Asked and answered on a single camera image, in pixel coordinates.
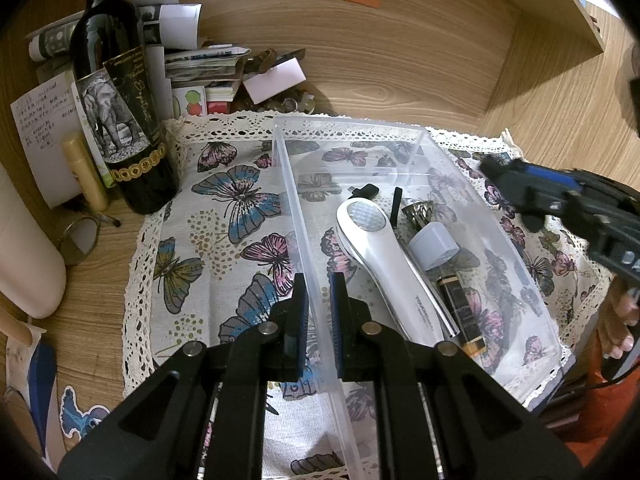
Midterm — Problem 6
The cream lip balm tube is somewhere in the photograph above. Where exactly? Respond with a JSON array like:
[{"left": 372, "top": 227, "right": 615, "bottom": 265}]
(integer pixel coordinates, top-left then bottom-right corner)
[{"left": 61, "top": 135, "right": 111, "bottom": 212}]

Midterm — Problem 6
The dark wine bottle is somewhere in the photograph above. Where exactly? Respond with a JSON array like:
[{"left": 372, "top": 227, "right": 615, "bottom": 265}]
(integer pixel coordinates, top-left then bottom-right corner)
[{"left": 69, "top": 0, "right": 181, "bottom": 216}]

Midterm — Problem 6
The white card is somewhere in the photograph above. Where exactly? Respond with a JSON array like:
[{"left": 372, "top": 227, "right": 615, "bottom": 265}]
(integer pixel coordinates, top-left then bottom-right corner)
[{"left": 243, "top": 57, "right": 306, "bottom": 106}]

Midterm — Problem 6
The person's right hand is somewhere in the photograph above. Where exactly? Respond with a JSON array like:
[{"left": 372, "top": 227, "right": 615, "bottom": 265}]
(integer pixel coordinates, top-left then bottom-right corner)
[{"left": 597, "top": 280, "right": 640, "bottom": 361}]

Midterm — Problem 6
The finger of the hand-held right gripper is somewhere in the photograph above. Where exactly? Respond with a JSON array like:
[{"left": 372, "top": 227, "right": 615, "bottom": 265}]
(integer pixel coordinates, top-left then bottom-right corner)
[
  {"left": 480, "top": 157, "right": 583, "bottom": 196},
  {"left": 505, "top": 182, "right": 571, "bottom": 231}
]

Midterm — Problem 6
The clear plastic container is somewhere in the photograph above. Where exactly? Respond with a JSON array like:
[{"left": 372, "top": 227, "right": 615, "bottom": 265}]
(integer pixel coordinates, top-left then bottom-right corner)
[{"left": 272, "top": 115, "right": 562, "bottom": 480}]

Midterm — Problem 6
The white cylindrical bottle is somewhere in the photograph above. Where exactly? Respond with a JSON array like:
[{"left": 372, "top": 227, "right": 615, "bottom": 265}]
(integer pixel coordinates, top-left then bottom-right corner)
[{"left": 0, "top": 165, "right": 67, "bottom": 318}]

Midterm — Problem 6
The small metal cone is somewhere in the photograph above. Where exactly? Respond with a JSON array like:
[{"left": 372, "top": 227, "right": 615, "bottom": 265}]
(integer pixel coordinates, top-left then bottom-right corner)
[{"left": 404, "top": 200, "right": 433, "bottom": 226}]

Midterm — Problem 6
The stack of magazines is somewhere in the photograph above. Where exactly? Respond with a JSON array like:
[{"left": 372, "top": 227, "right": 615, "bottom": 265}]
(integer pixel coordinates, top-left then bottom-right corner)
[{"left": 27, "top": 0, "right": 306, "bottom": 116}]

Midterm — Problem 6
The black and gold lighter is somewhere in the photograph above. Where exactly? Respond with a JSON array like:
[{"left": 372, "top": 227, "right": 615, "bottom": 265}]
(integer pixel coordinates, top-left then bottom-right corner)
[{"left": 437, "top": 275, "right": 487, "bottom": 358}]

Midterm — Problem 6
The pile of small metal caps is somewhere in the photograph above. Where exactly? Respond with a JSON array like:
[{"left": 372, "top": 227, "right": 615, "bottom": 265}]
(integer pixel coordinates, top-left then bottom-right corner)
[{"left": 260, "top": 89, "right": 317, "bottom": 114}]

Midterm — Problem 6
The blue cartoon sticker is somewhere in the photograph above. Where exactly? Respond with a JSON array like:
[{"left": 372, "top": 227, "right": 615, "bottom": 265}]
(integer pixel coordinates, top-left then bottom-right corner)
[{"left": 60, "top": 385, "right": 110, "bottom": 443}]

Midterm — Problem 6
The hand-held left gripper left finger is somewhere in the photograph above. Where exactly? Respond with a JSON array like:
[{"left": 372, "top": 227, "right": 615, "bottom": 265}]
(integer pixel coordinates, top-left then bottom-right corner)
[{"left": 60, "top": 272, "right": 311, "bottom": 480}]

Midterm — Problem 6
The butterfly print lace cloth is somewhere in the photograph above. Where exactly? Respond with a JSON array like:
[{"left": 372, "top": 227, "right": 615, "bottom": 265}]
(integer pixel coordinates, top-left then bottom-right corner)
[{"left": 121, "top": 112, "right": 613, "bottom": 480}]

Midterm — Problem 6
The white handwritten note paper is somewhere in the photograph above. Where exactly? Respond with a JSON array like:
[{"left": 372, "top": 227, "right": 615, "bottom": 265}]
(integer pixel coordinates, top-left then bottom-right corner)
[{"left": 11, "top": 71, "right": 83, "bottom": 208}]

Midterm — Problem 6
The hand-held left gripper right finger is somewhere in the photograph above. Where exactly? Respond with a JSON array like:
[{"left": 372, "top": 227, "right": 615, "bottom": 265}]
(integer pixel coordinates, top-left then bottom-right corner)
[{"left": 329, "top": 272, "right": 583, "bottom": 480}]

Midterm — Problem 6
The white handheld massager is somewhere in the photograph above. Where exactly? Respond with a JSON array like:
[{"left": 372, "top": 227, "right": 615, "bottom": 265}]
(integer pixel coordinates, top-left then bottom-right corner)
[{"left": 336, "top": 198, "right": 461, "bottom": 346}]

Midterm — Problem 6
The small round mirror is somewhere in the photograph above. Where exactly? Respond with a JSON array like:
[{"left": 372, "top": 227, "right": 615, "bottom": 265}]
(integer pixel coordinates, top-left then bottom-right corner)
[{"left": 56, "top": 216, "right": 121, "bottom": 267}]

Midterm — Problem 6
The blue packet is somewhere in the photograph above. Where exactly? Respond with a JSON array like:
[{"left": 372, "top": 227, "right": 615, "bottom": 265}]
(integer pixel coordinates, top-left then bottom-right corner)
[{"left": 5, "top": 340, "right": 56, "bottom": 461}]

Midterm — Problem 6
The wooden shelf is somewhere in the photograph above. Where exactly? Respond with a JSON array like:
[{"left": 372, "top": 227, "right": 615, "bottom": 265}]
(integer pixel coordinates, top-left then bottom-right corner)
[{"left": 540, "top": 0, "right": 606, "bottom": 53}]

